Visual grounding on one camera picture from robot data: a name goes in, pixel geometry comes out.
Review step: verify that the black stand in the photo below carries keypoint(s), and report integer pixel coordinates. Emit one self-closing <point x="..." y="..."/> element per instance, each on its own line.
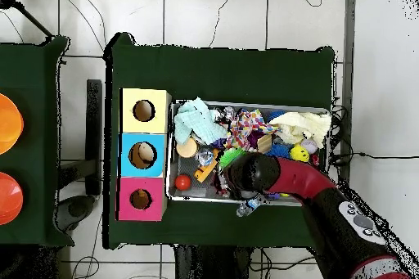
<point x="94" y="128"/>

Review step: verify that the orange flat plastic toy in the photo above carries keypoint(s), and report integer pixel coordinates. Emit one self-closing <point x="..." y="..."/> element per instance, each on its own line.
<point x="204" y="170"/>

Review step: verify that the mint green cloth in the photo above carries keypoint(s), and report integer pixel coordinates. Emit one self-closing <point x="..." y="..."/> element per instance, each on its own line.
<point x="196" y="122"/>

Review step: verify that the colourful polka dot cloth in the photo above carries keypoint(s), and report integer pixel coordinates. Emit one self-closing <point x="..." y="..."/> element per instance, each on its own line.
<point x="249" y="128"/>

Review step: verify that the wooden box with three holes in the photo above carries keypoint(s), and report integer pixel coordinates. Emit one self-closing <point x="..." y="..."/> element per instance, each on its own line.
<point x="145" y="134"/>

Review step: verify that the cream yellow cloth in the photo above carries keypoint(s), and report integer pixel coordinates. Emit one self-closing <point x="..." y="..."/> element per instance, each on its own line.
<point x="304" y="125"/>

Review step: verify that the green furry monster toy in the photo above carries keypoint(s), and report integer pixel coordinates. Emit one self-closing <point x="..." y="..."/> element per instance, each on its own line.
<point x="229" y="156"/>

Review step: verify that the red ball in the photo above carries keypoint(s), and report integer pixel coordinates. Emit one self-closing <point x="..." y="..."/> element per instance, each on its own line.
<point x="182" y="182"/>

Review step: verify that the large yellow ball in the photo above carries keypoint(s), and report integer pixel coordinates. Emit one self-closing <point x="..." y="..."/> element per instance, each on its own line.
<point x="300" y="153"/>

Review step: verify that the blue spiky ball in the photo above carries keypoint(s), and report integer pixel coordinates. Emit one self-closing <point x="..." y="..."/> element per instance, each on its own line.
<point x="280" y="151"/>

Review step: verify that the shallow clear mesh bin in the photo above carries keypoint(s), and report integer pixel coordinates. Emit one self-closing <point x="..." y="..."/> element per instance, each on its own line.
<point x="171" y="187"/>

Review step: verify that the crushed clear plastic bottle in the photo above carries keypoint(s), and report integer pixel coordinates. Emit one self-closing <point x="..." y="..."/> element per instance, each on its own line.
<point x="249" y="206"/>

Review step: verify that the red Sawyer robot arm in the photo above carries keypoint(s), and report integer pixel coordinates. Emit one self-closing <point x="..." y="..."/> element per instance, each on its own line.
<point x="308" y="184"/>

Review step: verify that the toy hamburger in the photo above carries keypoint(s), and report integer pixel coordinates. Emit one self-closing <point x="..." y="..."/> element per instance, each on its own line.
<point x="186" y="149"/>

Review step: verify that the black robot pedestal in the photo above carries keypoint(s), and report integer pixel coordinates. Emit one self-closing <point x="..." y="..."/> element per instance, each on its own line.
<point x="216" y="266"/>

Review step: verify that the dark green table cloth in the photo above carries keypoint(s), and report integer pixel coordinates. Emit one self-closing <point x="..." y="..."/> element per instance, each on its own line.
<point x="216" y="73"/>
<point x="36" y="96"/>

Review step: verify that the orange bowl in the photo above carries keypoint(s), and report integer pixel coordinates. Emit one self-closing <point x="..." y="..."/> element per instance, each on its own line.
<point x="8" y="124"/>
<point x="8" y="198"/>

